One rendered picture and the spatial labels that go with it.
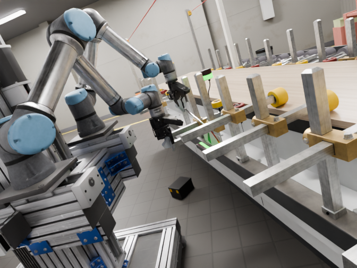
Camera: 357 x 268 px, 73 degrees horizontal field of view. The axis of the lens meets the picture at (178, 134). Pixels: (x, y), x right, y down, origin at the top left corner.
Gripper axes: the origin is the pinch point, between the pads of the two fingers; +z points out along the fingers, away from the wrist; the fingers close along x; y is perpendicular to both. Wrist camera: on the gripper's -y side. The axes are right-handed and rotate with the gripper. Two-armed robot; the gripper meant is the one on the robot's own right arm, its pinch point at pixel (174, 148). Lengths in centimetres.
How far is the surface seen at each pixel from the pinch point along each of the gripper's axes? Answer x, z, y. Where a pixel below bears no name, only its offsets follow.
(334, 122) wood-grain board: 57, -7, -45
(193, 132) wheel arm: 26.5, -13.1, -5.4
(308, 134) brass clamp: 69, -15, -24
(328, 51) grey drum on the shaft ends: -60, -4, -174
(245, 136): 52, -13, -15
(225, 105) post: 22.4, -17.6, -24.4
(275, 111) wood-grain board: 27, -7, -45
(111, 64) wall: -707, -76, -23
